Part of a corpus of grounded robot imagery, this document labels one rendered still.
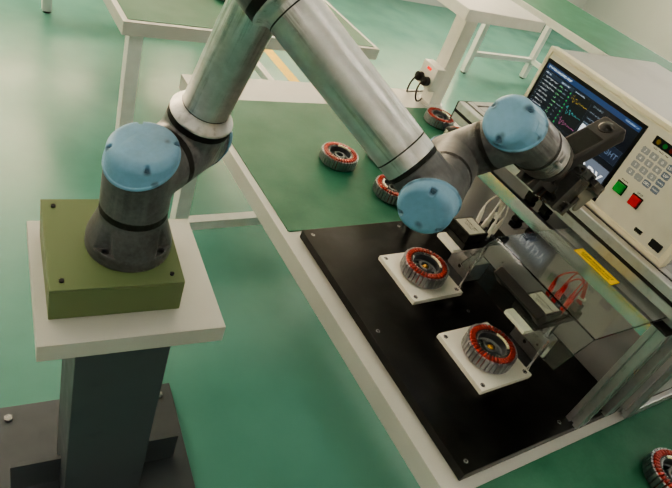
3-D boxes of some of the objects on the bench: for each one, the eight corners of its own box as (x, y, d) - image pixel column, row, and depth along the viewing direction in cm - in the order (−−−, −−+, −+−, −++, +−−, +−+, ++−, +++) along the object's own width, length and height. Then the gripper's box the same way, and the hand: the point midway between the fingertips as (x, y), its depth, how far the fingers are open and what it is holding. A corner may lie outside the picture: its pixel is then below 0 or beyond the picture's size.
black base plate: (458, 481, 101) (464, 474, 100) (299, 236, 139) (302, 229, 138) (615, 412, 127) (621, 406, 126) (444, 222, 165) (447, 216, 164)
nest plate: (479, 395, 115) (482, 391, 115) (436, 337, 124) (438, 333, 124) (529, 378, 124) (532, 374, 123) (485, 325, 133) (487, 321, 132)
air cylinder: (464, 282, 143) (475, 265, 140) (447, 260, 147) (456, 244, 144) (479, 279, 146) (489, 263, 142) (461, 258, 150) (471, 242, 147)
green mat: (288, 232, 140) (288, 231, 139) (203, 98, 176) (203, 98, 176) (542, 208, 191) (542, 207, 191) (435, 109, 228) (435, 108, 228)
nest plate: (412, 305, 130) (414, 301, 129) (377, 259, 139) (379, 255, 138) (461, 295, 138) (463, 292, 137) (425, 252, 147) (427, 248, 146)
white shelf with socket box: (409, 142, 198) (469, 9, 171) (356, 86, 220) (402, -39, 193) (482, 142, 217) (546, 22, 190) (426, 91, 239) (476, -23, 212)
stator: (347, 178, 167) (351, 167, 164) (312, 160, 168) (316, 149, 166) (360, 163, 176) (364, 152, 173) (327, 146, 177) (331, 136, 175)
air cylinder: (531, 360, 128) (544, 343, 125) (509, 334, 133) (521, 317, 130) (546, 355, 131) (559, 339, 128) (523, 330, 136) (536, 313, 132)
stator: (416, 294, 131) (422, 282, 129) (390, 259, 138) (395, 248, 136) (452, 287, 137) (459, 275, 135) (425, 254, 144) (431, 243, 142)
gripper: (504, 164, 94) (549, 203, 110) (542, 199, 89) (584, 235, 105) (544, 123, 92) (585, 168, 108) (585, 156, 86) (622, 199, 102)
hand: (594, 187), depth 104 cm, fingers closed
